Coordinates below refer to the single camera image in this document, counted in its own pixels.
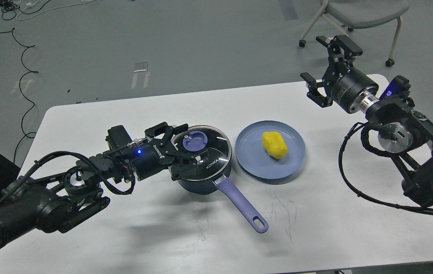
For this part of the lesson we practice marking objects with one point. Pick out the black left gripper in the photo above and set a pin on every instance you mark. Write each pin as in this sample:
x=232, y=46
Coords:
x=156, y=153

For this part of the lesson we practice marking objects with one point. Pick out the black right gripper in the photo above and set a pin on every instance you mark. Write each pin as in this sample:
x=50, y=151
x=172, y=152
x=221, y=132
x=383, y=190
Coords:
x=343, y=83

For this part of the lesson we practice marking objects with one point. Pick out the glass pot lid purple knob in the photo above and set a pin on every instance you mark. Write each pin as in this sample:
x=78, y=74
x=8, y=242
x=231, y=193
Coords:
x=210, y=153

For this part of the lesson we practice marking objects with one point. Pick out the yellow potato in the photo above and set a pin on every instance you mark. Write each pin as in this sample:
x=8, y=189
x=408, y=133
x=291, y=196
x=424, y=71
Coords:
x=274, y=144

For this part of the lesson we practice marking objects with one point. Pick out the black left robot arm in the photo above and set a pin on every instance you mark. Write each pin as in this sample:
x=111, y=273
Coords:
x=63, y=189

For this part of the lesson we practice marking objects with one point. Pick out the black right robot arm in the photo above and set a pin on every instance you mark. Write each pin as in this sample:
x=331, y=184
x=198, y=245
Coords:
x=393, y=128

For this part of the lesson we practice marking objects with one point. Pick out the grey office chair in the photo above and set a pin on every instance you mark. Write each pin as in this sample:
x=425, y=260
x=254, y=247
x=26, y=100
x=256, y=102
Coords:
x=360, y=14

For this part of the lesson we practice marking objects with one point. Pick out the blue round plate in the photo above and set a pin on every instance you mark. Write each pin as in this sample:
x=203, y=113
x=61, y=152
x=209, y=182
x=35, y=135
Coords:
x=254, y=159

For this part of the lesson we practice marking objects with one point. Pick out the dark blue saucepan purple handle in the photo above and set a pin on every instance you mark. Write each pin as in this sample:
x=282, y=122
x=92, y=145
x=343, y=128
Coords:
x=227, y=187

